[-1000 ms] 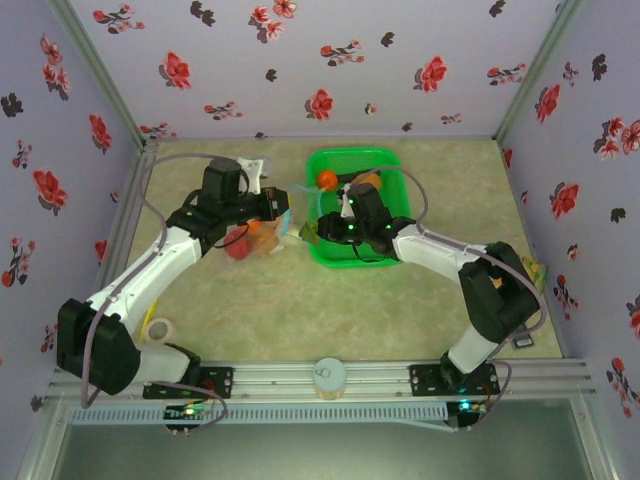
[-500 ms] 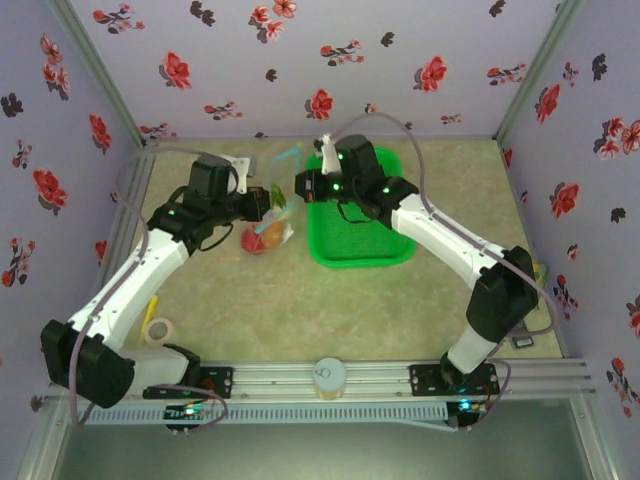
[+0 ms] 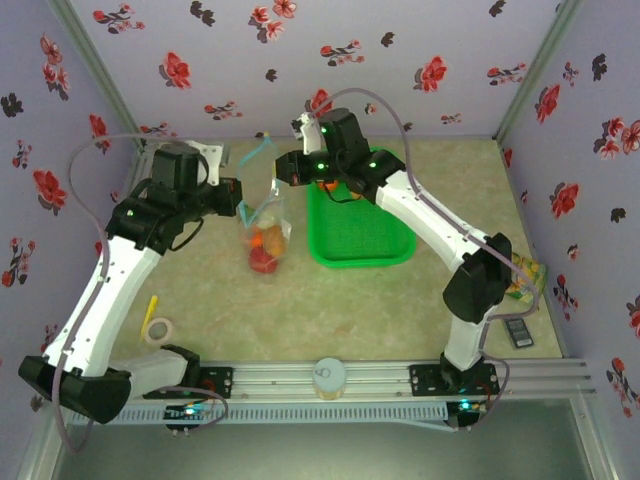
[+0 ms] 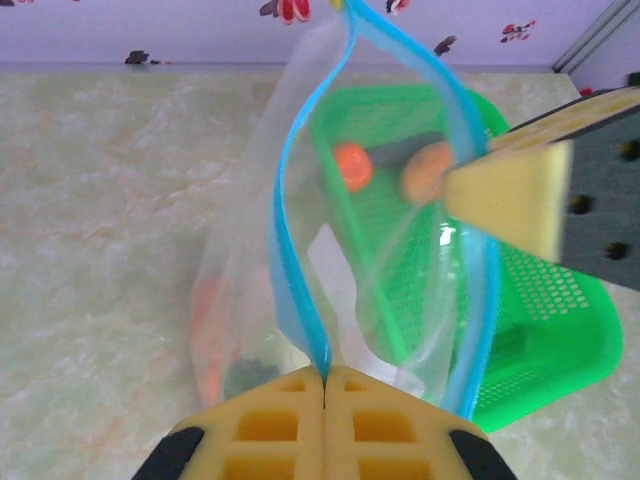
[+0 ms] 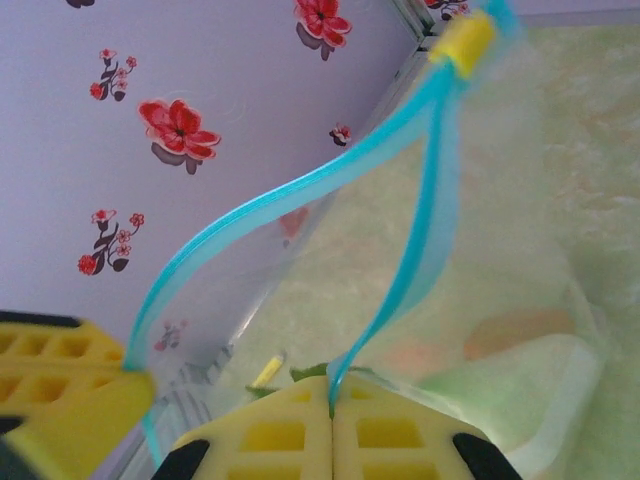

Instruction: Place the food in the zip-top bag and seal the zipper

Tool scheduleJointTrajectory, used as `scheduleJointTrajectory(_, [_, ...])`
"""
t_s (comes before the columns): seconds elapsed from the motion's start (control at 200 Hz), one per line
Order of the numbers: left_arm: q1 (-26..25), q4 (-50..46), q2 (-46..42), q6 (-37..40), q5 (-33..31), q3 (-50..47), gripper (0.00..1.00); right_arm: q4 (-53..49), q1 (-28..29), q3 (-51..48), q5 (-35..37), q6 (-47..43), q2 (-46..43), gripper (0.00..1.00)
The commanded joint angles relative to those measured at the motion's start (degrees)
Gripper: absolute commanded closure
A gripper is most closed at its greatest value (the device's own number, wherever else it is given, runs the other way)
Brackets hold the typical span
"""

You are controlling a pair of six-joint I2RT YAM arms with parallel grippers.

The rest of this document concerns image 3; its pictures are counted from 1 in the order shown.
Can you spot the clear zip-top bag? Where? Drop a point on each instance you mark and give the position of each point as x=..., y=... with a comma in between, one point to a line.
x=260, y=185

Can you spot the green yellow snack packet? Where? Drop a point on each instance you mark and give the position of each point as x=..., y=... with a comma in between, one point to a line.
x=530, y=275

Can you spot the aluminium frame post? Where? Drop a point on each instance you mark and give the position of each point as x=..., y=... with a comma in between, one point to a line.
x=540, y=70
x=100, y=75

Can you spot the orange-brown round bread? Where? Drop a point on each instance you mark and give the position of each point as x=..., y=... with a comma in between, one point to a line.
x=356, y=192

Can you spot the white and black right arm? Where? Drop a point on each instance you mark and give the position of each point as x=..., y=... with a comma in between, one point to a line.
x=430, y=220

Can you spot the yellow pen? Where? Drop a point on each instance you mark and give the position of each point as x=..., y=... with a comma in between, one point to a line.
x=150, y=312

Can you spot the beige tape roll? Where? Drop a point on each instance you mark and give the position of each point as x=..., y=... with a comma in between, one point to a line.
x=167, y=331

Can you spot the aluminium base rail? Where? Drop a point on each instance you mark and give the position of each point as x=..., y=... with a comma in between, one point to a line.
x=380, y=380

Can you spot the red round fruit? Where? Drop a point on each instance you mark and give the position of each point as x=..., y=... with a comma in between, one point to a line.
x=262, y=261

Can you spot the aluminium frame side rail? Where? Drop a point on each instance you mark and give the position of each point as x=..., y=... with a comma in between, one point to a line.
x=131, y=170

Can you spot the black handheld device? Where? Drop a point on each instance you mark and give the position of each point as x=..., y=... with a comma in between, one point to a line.
x=519, y=334

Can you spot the small circuit board with LED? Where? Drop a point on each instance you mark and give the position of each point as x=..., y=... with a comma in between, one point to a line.
x=187, y=412
x=467, y=407

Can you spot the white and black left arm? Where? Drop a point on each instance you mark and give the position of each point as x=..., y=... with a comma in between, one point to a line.
x=115, y=290

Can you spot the green plastic basket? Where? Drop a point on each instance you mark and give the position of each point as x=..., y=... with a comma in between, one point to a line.
x=360, y=235

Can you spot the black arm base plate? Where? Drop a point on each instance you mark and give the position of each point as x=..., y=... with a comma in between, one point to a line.
x=425, y=380
x=217, y=381

